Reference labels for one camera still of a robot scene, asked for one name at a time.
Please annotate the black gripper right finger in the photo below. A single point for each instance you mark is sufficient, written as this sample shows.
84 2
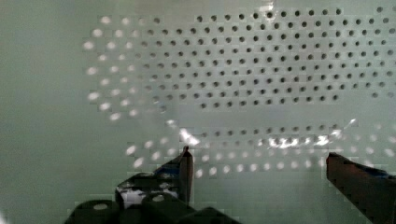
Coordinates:
371 190

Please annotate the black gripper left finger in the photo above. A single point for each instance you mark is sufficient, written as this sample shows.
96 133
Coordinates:
173 177

